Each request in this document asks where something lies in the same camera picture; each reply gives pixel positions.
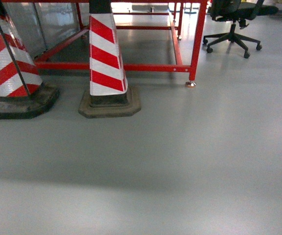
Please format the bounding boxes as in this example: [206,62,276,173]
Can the red white traffic cone left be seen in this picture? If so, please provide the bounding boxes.
[0,1,59,119]

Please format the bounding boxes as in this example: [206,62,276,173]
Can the black office chair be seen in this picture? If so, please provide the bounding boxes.
[202,0,280,59]

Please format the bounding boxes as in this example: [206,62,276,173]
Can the red white traffic cone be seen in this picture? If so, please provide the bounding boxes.
[0,1,59,119]
[78,0,141,118]

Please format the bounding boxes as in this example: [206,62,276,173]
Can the red white traffic cone right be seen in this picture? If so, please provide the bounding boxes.
[78,0,141,118]

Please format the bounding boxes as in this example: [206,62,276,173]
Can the red metal table frame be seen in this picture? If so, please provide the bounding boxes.
[1,0,214,88]

